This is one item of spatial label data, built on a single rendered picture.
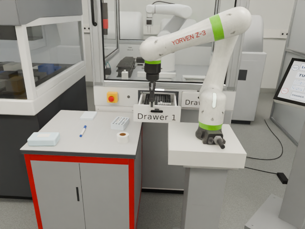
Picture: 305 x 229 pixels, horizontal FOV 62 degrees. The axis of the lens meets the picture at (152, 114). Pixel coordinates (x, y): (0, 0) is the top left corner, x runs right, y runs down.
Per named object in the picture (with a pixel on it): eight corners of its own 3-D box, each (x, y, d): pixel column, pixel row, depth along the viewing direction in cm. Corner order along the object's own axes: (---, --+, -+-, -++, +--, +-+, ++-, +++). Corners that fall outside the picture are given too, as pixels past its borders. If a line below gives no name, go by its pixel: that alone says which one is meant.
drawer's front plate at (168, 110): (179, 123, 157) (181, 107, 153) (133, 121, 158) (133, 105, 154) (179, 122, 159) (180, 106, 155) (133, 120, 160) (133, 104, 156)
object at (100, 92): (233, 110, 185) (236, 91, 180) (94, 105, 189) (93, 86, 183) (211, 78, 273) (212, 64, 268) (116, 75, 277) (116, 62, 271)
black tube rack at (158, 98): (170, 114, 166) (170, 105, 163) (143, 113, 166) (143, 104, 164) (169, 102, 186) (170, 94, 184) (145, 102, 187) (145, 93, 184)
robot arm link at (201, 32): (213, 40, 127) (207, 17, 124) (215, 42, 117) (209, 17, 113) (145, 62, 135) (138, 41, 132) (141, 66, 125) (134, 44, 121)
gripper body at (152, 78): (146, 70, 148) (146, 86, 152) (145, 74, 140) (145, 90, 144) (159, 71, 148) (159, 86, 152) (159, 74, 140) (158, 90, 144)
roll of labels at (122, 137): (123, 144, 143) (123, 138, 141) (114, 141, 146) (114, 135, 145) (131, 139, 148) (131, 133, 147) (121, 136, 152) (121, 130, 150)
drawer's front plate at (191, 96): (221, 108, 183) (223, 93, 179) (181, 107, 184) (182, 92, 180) (221, 107, 185) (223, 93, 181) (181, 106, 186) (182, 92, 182)
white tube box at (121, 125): (123, 130, 159) (123, 125, 158) (110, 128, 161) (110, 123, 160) (129, 122, 171) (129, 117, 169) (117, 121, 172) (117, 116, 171)
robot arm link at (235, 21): (250, 29, 124) (245, 3, 120) (257, 30, 112) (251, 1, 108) (213, 41, 128) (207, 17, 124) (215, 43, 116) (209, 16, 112)
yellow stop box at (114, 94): (116, 103, 182) (116, 93, 179) (106, 102, 182) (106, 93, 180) (117, 101, 187) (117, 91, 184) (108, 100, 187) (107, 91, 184)
